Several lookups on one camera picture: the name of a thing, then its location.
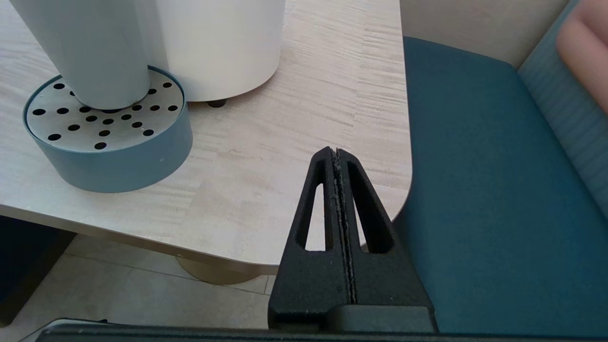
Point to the pink cylindrical bolster cushion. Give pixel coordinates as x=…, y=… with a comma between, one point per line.
x=586, y=47

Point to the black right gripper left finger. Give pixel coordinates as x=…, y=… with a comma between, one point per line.
x=308, y=285

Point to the tea-filled drink dispenser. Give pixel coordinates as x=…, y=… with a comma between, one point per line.
x=223, y=47

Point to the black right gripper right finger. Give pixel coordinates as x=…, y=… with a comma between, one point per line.
x=384, y=280

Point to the blue-grey ribbed booth sofa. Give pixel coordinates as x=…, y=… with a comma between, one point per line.
x=570, y=118

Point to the grey perforated drip tray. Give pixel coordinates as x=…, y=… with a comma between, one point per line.
x=114, y=156

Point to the navy seat cushion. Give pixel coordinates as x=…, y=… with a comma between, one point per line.
x=484, y=190
x=23, y=256

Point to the grey plastic cup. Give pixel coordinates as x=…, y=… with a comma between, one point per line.
x=95, y=52

